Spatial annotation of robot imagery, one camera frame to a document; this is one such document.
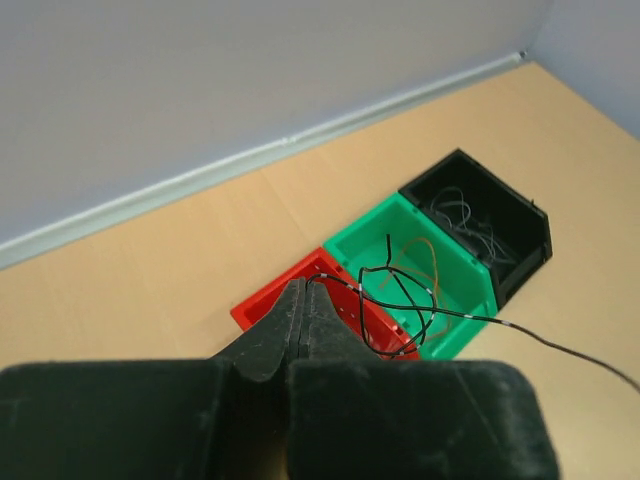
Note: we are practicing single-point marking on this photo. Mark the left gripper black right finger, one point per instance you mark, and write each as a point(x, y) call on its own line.
point(324, 336)

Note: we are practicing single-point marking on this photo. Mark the green plastic bin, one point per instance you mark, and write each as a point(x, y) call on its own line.
point(436, 269)

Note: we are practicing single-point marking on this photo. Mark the aluminium table edge frame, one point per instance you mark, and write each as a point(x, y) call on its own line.
point(127, 207)

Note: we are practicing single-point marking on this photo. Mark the red plastic bin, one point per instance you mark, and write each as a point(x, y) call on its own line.
point(319, 268)

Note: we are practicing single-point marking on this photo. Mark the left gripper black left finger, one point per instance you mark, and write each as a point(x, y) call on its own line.
point(264, 352)

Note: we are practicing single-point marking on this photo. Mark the black plastic bin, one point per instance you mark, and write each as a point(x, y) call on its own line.
point(508, 233)

